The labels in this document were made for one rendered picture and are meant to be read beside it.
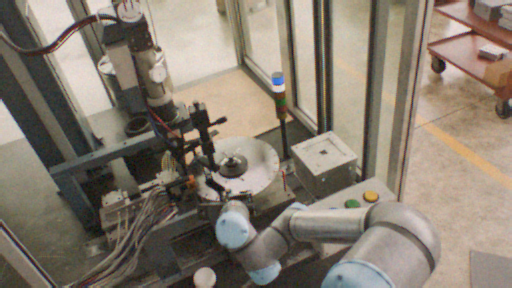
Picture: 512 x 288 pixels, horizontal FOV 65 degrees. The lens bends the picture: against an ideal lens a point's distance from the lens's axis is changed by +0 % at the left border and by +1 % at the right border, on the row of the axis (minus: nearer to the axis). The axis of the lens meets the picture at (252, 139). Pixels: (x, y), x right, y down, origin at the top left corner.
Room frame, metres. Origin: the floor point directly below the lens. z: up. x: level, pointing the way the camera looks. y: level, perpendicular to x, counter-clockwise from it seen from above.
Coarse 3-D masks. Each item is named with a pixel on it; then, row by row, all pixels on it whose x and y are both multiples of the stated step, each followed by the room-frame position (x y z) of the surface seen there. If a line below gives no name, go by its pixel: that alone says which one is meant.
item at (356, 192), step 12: (372, 180) 0.91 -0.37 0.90; (348, 192) 0.88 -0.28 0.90; (360, 192) 0.87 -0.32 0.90; (384, 192) 0.85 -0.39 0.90; (312, 204) 0.86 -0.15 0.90; (324, 204) 0.85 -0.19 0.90; (336, 204) 0.84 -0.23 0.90; (360, 204) 0.82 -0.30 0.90; (324, 252) 0.75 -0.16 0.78; (336, 252) 0.76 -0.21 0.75
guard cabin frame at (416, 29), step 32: (288, 0) 1.55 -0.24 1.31; (416, 0) 0.88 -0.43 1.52; (288, 32) 1.56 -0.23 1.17; (416, 32) 0.87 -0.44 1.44; (96, 64) 1.95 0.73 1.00; (288, 64) 1.57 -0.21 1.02; (416, 64) 0.88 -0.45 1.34; (288, 96) 1.60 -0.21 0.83; (320, 96) 1.34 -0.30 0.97; (416, 96) 0.88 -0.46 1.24; (320, 128) 1.34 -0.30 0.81
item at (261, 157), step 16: (224, 144) 1.18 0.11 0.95; (240, 144) 1.16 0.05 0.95; (256, 144) 1.14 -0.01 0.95; (192, 160) 1.12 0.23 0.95; (256, 160) 1.06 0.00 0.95; (272, 160) 1.04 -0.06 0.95; (208, 176) 1.02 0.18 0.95; (224, 176) 1.00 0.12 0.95; (240, 176) 0.99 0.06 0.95; (256, 176) 0.98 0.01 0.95; (272, 176) 0.96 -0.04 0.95; (208, 192) 0.94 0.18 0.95; (224, 192) 0.93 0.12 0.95; (256, 192) 0.90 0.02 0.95
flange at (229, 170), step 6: (240, 156) 1.08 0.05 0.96; (234, 162) 1.04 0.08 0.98; (246, 162) 1.05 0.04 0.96; (222, 168) 1.04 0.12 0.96; (228, 168) 1.03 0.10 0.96; (234, 168) 1.02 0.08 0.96; (240, 168) 1.02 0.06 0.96; (246, 168) 1.02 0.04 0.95; (222, 174) 1.01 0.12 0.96; (228, 174) 1.00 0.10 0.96; (234, 174) 1.00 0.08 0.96; (240, 174) 1.00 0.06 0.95
